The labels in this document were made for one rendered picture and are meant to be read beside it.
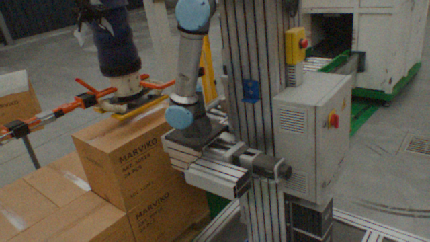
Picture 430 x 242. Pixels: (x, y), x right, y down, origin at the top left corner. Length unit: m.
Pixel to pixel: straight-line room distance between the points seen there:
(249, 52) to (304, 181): 0.60
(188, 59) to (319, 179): 0.72
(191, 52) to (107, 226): 1.12
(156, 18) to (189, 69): 2.09
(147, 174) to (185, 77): 0.86
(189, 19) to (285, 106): 0.49
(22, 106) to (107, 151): 1.50
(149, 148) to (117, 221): 0.43
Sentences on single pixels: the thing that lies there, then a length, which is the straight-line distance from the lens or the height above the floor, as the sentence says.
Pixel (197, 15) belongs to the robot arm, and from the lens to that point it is 1.21.
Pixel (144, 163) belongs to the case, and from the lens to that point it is 1.99.
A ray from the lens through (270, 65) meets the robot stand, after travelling 1.38.
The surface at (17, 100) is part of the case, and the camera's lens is 3.22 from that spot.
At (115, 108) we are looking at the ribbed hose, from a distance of 1.87.
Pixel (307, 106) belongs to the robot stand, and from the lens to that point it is 1.32.
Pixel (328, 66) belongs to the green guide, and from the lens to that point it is 3.66.
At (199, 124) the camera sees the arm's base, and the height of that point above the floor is 1.10.
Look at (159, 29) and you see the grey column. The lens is 3.38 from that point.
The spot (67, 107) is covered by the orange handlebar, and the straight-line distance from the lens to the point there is 1.84.
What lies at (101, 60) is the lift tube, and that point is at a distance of 1.92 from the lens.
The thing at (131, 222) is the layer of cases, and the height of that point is 0.47.
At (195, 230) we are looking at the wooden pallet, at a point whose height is 0.02.
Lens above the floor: 1.77
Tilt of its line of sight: 26 degrees down
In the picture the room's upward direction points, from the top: 8 degrees counter-clockwise
